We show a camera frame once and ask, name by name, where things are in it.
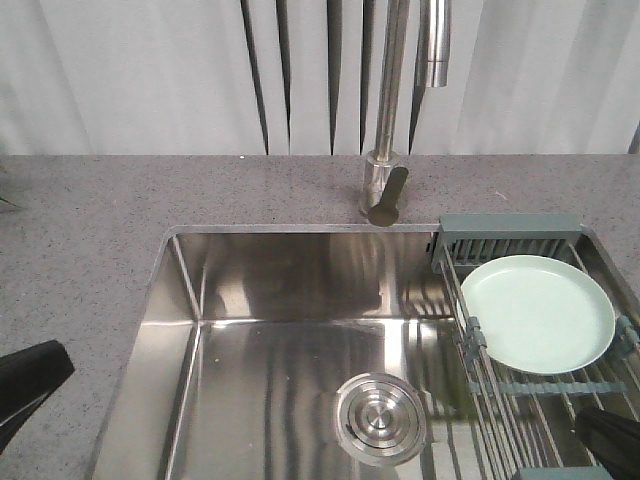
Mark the round steel sink drain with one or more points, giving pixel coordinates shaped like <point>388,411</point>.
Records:
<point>379,419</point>

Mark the chrome kitchen faucet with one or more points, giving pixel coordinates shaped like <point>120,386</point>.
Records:
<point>384,178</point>

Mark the light green round plate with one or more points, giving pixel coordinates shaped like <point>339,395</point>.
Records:
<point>539,315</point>

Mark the white pleated curtain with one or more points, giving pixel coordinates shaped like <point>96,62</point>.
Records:
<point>303,78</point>

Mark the stainless steel sink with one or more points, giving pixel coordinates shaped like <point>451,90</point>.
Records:
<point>246,338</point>

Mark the green spider plant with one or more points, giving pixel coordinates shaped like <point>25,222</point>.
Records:
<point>7,206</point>

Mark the grey metal dish rack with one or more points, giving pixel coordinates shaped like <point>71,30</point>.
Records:
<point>526,422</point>

